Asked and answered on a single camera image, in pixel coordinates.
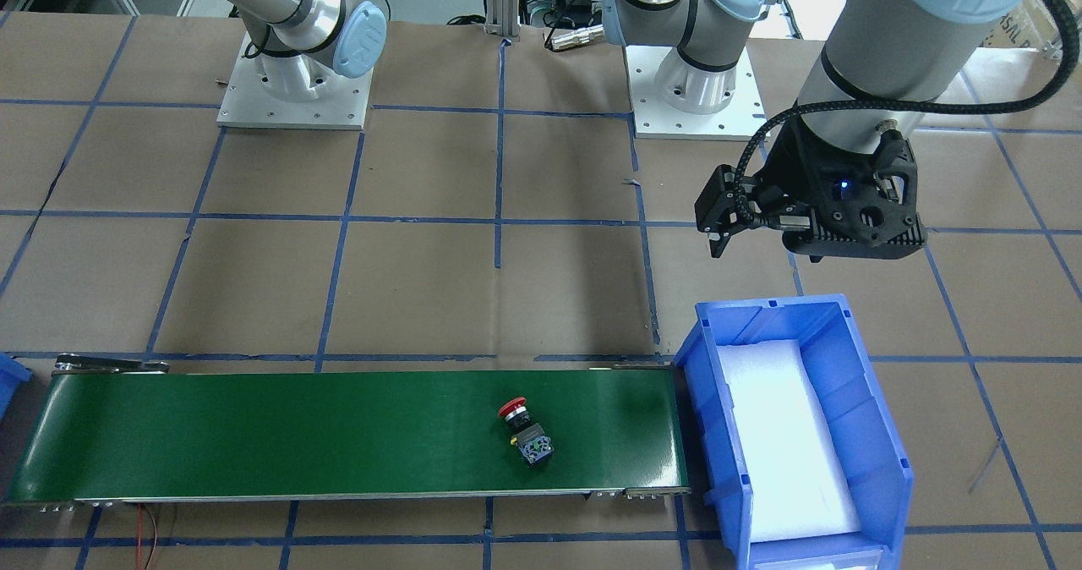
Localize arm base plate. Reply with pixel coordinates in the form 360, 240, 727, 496
216, 38, 374, 131
625, 47, 768, 141

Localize red and black wires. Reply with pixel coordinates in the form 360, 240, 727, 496
135, 504, 161, 570

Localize blue plastic bin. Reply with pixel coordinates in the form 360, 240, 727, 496
0, 352, 32, 419
674, 295, 915, 569

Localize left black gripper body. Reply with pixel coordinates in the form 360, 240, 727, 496
743, 164, 812, 236

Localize green conveyor belt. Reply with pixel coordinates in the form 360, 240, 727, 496
5, 355, 691, 506

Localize red mushroom push button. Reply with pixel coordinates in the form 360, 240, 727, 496
498, 397, 554, 469

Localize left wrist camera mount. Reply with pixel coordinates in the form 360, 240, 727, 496
755, 117, 927, 262

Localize white foam pad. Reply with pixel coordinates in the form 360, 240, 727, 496
720, 340, 861, 543

